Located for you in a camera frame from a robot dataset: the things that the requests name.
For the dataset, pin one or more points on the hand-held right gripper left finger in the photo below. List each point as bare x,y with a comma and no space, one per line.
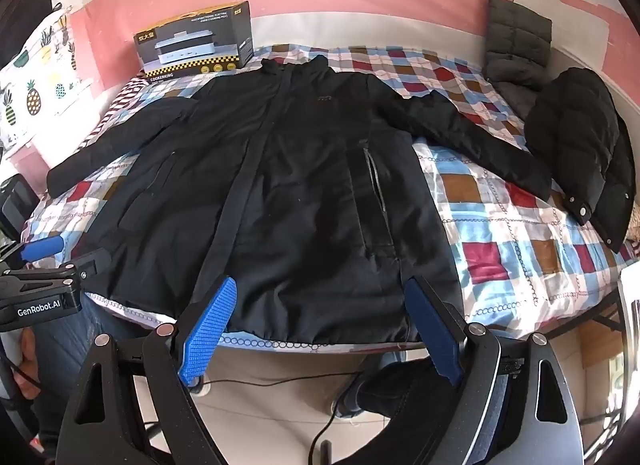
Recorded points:
210,330

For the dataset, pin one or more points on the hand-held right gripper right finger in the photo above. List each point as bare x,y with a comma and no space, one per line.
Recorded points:
430,330

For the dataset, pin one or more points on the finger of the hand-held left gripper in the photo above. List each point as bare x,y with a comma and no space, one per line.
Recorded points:
85,266
44,248

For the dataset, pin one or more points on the large black jacket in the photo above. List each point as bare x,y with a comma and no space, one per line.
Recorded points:
300,195

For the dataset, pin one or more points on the person's left hand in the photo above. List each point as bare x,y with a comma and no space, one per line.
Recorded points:
29,355

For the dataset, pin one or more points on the person's left leg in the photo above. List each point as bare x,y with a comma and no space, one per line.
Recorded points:
65,345

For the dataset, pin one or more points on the person's leg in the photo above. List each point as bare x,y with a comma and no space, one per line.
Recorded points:
65,345
415,410

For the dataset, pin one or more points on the person's right leg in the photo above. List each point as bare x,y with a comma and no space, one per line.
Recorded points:
415,410

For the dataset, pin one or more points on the person's dark shoe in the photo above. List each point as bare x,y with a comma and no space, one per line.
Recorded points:
350,397

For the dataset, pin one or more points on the checkered bed sheet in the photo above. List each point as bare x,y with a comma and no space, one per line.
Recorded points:
500,225

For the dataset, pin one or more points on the red white striped cloth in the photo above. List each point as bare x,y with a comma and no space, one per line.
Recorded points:
117,105

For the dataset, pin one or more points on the pineapple print cloth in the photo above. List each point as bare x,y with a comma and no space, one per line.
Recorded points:
35,80

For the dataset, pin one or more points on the dark cloth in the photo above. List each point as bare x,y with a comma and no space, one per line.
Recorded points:
36,10

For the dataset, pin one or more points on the black puffer jacket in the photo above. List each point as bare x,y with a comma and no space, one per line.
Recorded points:
570,135

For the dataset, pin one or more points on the dark appliance carton box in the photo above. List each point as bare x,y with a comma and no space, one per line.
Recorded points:
195,45

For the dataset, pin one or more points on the grey quilted puffer garment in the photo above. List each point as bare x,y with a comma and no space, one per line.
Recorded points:
520,40

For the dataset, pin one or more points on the black metal bed frame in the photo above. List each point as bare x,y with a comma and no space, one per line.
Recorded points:
602,312

